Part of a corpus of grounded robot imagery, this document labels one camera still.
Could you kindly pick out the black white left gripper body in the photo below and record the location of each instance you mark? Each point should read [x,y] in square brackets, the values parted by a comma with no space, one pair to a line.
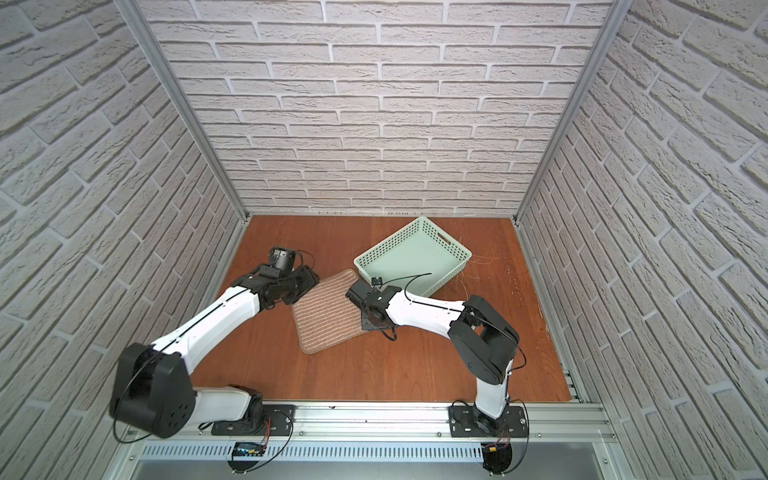
[302,284]

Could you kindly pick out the striped brown white dishcloth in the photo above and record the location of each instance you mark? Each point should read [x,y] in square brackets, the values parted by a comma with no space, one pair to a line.
[324,317]

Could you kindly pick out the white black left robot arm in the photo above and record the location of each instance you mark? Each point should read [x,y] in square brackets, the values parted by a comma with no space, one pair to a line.
[153,391]

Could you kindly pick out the mint green perforated basket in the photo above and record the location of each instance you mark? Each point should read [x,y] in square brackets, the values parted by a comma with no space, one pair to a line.
[420,257]

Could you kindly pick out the aluminium front rail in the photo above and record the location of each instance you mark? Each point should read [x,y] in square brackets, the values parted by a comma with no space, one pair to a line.
[414,422]

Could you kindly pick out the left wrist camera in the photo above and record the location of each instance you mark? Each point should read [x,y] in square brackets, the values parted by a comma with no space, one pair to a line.
[282,259]

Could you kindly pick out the perforated metal vent strip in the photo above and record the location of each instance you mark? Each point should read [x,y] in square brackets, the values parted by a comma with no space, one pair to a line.
[424,452]

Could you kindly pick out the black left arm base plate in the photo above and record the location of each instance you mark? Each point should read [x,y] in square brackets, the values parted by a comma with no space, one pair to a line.
[263,419]

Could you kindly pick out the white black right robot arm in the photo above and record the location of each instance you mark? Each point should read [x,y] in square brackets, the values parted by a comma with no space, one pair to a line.
[484,340]

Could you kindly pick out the aluminium corner post right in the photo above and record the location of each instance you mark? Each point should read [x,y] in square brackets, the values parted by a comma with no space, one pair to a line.
[609,30]

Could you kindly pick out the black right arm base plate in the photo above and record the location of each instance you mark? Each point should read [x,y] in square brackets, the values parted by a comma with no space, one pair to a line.
[466,421]

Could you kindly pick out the controller board with wires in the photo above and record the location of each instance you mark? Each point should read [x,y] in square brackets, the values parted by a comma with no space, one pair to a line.
[497,457]
[246,456]

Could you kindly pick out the left controller board with wires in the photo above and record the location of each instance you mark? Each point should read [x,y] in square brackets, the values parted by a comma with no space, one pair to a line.
[246,456]

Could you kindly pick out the aluminium corner post left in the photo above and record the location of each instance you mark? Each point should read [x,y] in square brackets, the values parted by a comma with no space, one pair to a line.
[141,30]

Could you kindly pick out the aluminium corner post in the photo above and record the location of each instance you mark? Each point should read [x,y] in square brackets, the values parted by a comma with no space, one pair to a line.
[141,30]
[609,30]

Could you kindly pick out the right controller board with wires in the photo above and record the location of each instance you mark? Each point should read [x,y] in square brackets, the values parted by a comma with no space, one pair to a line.
[497,457]

